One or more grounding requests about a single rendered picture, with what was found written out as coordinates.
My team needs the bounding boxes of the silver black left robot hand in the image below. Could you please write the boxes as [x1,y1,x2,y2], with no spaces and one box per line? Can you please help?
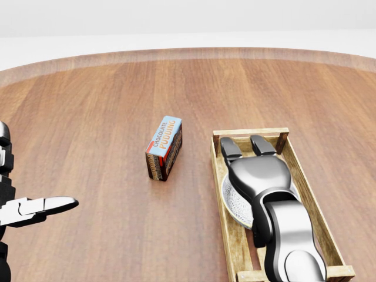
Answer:
[0,121,80,282]

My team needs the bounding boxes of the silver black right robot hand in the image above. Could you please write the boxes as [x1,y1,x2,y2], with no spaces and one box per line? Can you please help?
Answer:
[220,135,296,207]

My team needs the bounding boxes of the grey patterned bowl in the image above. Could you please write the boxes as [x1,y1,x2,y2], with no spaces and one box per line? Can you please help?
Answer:
[221,171,301,230]

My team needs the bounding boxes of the wooden slat tray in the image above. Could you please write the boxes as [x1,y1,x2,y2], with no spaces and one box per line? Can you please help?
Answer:
[210,127,357,282]

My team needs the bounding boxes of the chocolate pudding box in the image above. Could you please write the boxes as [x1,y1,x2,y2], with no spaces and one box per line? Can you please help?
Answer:
[145,115,183,182]

